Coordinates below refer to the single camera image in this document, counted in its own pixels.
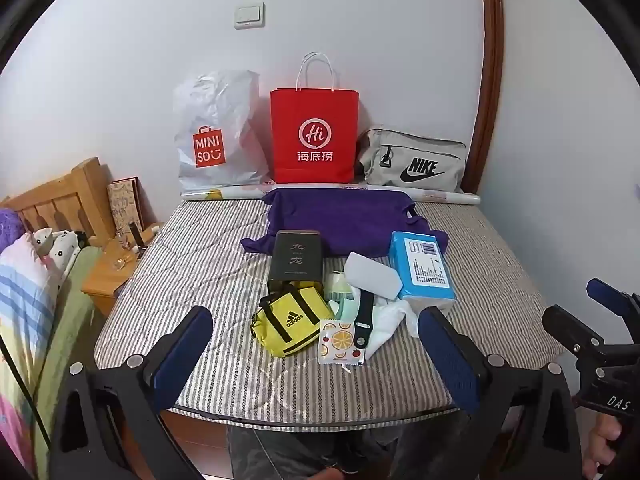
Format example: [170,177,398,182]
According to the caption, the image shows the light wooden headboard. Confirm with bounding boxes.
[0,156,118,248]

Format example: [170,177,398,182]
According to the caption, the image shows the red paper bag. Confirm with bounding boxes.
[270,51,361,186]

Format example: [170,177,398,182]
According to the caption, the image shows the patterned brown box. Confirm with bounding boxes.
[106,176,146,233]

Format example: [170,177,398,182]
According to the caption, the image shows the white wall switch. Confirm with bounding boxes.
[235,2,266,30]

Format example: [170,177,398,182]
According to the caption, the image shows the purple towel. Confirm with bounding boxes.
[240,187,449,261]

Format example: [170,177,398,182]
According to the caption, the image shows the brown wooden door frame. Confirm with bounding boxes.
[462,0,506,196]

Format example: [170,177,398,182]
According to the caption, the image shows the purple fuzzy blanket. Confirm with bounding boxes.
[0,209,26,247]

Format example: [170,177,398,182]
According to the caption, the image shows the striped mattress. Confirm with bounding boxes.
[94,195,568,431]

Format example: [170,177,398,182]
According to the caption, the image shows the small green tissue pack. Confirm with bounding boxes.
[324,269,357,303]

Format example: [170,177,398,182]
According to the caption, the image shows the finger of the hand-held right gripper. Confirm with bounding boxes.
[586,277,640,321]
[542,304,606,361]

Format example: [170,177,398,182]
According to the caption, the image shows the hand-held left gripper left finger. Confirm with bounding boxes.
[47,305,231,480]

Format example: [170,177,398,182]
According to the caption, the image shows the white plastic shopping bag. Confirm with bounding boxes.
[172,70,273,196]

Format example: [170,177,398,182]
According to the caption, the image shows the black watch strap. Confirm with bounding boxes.
[352,287,376,348]

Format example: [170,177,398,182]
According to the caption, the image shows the grey waist bag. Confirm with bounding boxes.
[357,127,468,193]

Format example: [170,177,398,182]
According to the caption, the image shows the dark tin box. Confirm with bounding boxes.
[266,230,325,293]

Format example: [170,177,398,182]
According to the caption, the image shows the white rolled poster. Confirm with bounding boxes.
[181,182,482,207]

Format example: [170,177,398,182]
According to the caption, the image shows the green bed sheet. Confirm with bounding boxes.
[35,247,103,461]

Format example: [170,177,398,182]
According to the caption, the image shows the blue tissue pack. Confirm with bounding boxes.
[390,231,457,303]

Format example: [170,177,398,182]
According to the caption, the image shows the colourful striped quilt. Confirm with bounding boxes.
[0,232,61,471]

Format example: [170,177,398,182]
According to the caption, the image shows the light wooden nightstand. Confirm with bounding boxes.
[81,222,166,316]

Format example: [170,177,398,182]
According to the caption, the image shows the small yellow bag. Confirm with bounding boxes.
[250,285,337,358]

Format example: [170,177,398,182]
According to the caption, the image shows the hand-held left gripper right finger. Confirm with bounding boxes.
[417,306,586,480]

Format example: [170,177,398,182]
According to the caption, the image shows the thin black cable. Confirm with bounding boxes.
[0,332,52,450]

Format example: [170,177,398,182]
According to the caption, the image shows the fruit print packet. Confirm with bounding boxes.
[317,319,367,365]

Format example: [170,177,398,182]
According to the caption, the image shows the spotted plush toy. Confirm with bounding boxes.
[32,227,86,281]

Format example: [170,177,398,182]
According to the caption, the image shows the person's grey shorts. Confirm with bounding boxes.
[227,425,401,477]

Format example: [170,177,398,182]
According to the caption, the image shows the person's right hand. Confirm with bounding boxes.
[582,415,626,476]

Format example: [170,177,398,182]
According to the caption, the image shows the white sock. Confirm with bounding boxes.
[367,297,421,351]

